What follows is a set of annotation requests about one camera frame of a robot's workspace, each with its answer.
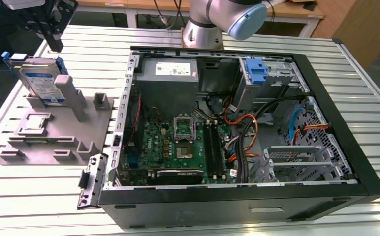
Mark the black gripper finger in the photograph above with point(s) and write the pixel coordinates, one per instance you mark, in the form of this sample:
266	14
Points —
50	41
59	41

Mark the hard disk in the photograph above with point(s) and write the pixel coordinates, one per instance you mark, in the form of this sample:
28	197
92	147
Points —
42	83

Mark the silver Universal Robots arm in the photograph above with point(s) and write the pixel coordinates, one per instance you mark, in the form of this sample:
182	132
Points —
199	32

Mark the metal disk bay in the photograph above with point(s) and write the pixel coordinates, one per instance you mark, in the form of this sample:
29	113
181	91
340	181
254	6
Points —
294	164

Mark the silver CPU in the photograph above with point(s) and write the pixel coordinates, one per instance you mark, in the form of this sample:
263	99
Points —
35	123

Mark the grey power supply unit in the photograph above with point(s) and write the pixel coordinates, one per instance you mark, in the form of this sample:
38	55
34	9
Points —
166	93

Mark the grey plastic parts rack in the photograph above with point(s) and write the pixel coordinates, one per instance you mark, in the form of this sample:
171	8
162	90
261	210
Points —
64	137

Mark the green RAM stick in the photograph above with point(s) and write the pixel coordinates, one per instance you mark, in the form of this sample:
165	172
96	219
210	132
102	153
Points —
40	140

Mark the green motherboard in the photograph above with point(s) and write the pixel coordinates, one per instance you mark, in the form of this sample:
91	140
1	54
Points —
156	145

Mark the thin metal locking lever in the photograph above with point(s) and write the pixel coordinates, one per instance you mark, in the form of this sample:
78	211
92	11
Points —
195	132

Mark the CPU socket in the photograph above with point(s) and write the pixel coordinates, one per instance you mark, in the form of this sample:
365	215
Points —
186	151

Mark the blue plastic drive latch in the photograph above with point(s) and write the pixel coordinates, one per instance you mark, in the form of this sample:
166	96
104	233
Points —
257	71

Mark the metal optical drive cage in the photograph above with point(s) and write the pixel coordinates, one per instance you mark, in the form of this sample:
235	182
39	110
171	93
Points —
251	96

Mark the black RAM slot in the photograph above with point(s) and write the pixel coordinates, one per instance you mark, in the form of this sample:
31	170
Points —
210	147
218	147

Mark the black graphics card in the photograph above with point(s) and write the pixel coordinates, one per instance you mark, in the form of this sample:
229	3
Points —
177	177

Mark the black PC case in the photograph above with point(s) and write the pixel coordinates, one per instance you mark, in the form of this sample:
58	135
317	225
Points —
209	206

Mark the wooden cabinet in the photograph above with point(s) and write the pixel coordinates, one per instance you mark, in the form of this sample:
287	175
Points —
366	29

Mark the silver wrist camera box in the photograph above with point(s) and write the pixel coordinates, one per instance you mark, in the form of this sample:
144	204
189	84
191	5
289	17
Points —
19	3

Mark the wooden desk white frame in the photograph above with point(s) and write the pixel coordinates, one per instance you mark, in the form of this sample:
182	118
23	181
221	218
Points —
294	12

